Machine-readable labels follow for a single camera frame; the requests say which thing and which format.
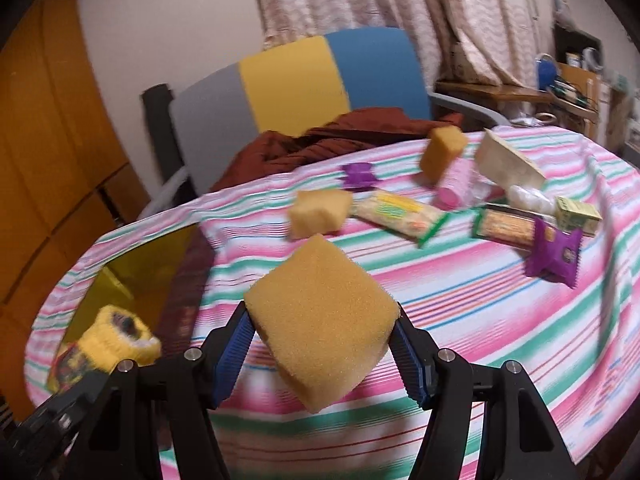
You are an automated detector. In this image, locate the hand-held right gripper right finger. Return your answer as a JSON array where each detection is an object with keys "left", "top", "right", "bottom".
[{"left": 387, "top": 302, "right": 576, "bottom": 480}]

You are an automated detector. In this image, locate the orange wooden wardrobe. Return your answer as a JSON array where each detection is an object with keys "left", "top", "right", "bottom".
[{"left": 0, "top": 0, "right": 151, "bottom": 411}]

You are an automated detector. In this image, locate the pink roll in plastic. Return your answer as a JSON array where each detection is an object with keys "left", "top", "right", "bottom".
[{"left": 432, "top": 159, "right": 475, "bottom": 211}]

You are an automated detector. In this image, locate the yellow green cracker packet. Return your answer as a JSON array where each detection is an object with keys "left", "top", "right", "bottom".
[{"left": 350, "top": 190, "right": 451, "bottom": 250}]

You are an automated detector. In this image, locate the wooden side table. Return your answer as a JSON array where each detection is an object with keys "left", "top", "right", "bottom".
[{"left": 435, "top": 80, "right": 556, "bottom": 111}]

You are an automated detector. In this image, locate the blue jug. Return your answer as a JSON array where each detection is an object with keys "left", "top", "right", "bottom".
[{"left": 536, "top": 54, "right": 560, "bottom": 92}]

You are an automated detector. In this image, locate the clear plastic bag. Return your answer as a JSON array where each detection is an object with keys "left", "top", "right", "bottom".
[{"left": 507, "top": 184, "right": 558, "bottom": 216}]

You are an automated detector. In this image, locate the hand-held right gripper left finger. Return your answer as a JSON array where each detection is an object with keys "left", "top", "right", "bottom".
[{"left": 65, "top": 300, "right": 258, "bottom": 480}]

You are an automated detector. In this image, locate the purple candy wrapper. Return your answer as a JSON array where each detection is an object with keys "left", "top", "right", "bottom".
[{"left": 340, "top": 161, "right": 379, "bottom": 191}]

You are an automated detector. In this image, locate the yellow snack packet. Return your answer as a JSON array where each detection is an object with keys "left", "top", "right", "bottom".
[{"left": 47, "top": 305, "right": 162, "bottom": 391}]

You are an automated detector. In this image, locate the black shelf unit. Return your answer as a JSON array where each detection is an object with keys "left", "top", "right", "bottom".
[{"left": 554, "top": 25, "right": 603, "bottom": 68}]

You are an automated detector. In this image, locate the rust brown jacket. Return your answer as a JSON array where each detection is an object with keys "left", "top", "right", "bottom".
[{"left": 210, "top": 107, "right": 466, "bottom": 193}]

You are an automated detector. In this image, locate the small green box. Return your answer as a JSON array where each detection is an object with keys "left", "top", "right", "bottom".
[{"left": 554, "top": 196, "right": 603, "bottom": 238}]

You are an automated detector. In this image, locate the purple snack packet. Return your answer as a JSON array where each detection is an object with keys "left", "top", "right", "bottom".
[{"left": 524, "top": 216, "right": 585, "bottom": 289}]

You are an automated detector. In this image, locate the beige carton box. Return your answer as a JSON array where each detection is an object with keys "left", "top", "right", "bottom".
[{"left": 474, "top": 129, "right": 547, "bottom": 195}]

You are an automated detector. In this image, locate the striped pink green tablecloth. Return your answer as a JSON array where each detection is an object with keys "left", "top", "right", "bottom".
[{"left": 24, "top": 125, "right": 640, "bottom": 480}]

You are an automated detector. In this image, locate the grey yellow blue chair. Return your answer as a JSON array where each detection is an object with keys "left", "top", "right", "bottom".
[{"left": 142, "top": 27, "right": 511, "bottom": 208}]

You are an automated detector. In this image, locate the brown biscuit packet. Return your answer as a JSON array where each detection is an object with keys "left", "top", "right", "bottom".
[{"left": 470, "top": 204, "right": 556, "bottom": 251}]

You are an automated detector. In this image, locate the large yellow sponge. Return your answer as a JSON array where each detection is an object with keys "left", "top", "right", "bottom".
[{"left": 244, "top": 233, "right": 401, "bottom": 414}]

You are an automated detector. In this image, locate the cluttered wooden desk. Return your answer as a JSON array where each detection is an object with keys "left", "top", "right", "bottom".
[{"left": 550, "top": 62, "right": 601, "bottom": 126}]

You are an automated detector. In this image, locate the maroon box with yellow inside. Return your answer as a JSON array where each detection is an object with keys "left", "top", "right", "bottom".
[{"left": 60, "top": 225, "right": 216, "bottom": 361}]

